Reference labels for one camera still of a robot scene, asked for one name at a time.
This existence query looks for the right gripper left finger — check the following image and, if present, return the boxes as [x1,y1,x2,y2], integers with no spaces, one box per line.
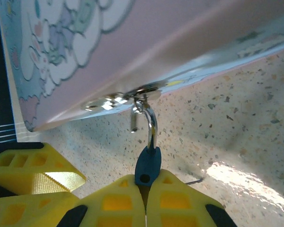
[58,174,147,227]

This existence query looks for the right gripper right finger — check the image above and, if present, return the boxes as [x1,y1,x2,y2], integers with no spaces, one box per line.
[145,168,238,227]

